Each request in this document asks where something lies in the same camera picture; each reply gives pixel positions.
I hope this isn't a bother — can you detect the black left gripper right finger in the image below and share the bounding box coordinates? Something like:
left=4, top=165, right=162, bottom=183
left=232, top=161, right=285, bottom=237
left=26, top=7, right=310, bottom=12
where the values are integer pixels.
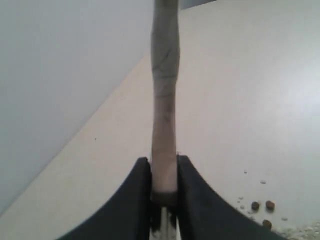
left=176, top=155, right=282, bottom=240

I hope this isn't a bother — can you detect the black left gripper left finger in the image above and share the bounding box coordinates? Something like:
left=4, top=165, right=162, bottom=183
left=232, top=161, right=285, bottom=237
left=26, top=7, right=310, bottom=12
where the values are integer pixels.
left=60, top=157, right=151, bottom=240

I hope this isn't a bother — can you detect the wooden paint brush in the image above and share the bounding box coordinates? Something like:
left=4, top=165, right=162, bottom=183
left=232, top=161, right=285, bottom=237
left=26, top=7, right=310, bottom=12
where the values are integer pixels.
left=150, top=0, right=180, bottom=207

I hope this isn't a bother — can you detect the pile of pellets and grains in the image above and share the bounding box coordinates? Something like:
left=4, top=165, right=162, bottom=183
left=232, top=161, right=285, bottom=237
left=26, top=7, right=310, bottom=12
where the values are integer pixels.
left=232, top=169, right=320, bottom=240

